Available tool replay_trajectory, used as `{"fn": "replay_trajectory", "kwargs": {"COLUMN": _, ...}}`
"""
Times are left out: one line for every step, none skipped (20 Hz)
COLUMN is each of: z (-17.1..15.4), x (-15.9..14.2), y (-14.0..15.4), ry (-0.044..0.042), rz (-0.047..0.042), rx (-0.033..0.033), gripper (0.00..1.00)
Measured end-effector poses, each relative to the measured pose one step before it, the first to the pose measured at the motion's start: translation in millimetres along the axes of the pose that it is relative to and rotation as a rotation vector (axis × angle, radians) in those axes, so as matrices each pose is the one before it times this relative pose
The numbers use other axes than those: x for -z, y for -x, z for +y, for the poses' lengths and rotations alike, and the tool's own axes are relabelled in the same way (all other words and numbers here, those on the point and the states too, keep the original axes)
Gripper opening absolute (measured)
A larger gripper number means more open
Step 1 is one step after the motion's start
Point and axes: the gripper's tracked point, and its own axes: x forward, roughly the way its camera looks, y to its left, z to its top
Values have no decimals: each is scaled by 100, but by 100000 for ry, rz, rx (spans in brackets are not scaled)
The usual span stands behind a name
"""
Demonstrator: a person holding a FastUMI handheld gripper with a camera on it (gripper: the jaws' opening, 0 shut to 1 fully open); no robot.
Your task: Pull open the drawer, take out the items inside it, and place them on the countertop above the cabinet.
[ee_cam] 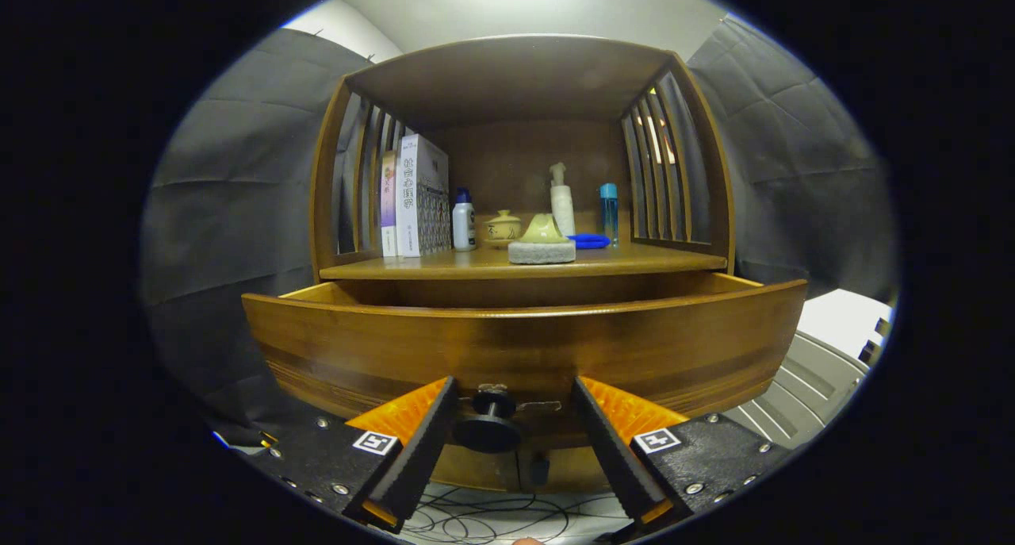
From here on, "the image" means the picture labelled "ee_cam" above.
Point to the purple and white book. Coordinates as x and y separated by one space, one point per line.
388 204

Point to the wooden cabinet door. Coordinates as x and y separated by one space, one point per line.
484 470
571 470

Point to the clear blue bottle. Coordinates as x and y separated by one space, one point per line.
608 216

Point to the wooden countertop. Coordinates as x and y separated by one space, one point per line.
444 261

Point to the wooden cabinet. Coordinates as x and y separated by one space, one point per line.
507 77

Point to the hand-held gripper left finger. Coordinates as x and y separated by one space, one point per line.
420 450

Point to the white bottle with blue cap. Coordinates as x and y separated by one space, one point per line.
464 228

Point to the white patterned book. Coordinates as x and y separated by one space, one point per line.
428 188

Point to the white pump bottle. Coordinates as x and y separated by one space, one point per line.
563 204

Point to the yellow lidded teacup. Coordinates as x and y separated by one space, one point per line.
501 229

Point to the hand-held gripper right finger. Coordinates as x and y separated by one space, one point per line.
614 450

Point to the wooden drawer with black knob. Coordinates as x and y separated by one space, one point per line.
515 347

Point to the blue folded cloth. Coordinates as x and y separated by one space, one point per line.
591 241

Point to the black backdrop cloth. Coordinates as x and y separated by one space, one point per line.
222 212

